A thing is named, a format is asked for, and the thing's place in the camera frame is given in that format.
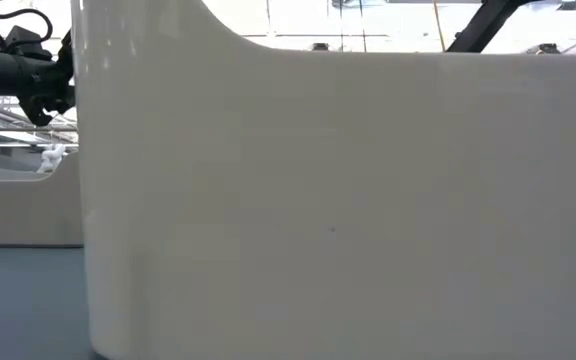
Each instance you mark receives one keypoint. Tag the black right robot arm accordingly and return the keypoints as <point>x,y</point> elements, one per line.
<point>483,25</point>

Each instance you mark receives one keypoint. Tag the metal railing bar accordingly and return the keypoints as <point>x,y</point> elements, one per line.
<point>18,129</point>

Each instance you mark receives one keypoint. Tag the translucent plastic bin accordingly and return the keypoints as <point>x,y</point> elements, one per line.
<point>18,210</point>

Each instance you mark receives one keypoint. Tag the white opaque plastic bin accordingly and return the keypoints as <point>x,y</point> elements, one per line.
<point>318,200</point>

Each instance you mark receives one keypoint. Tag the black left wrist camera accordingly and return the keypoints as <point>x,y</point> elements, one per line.
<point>22,37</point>

